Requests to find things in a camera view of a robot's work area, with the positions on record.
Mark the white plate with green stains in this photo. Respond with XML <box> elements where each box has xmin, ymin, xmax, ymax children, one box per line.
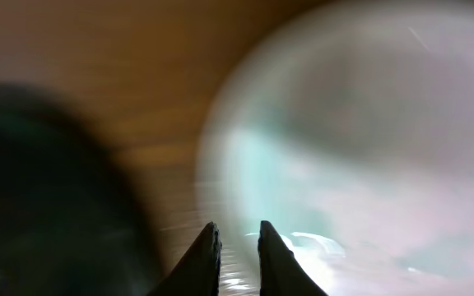
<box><xmin>197</xmin><ymin>1</ymin><xmax>474</xmax><ymax>295</ymax></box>

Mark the round black tray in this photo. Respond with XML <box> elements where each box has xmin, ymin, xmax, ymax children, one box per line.
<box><xmin>0</xmin><ymin>84</ymin><xmax>162</xmax><ymax>296</ymax></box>

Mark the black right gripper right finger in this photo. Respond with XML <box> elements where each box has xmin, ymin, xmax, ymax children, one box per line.
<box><xmin>258</xmin><ymin>220</ymin><xmax>328</xmax><ymax>296</ymax></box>

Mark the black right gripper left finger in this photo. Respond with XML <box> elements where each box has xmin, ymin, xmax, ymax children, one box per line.
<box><xmin>148</xmin><ymin>222</ymin><xmax>222</xmax><ymax>296</ymax></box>

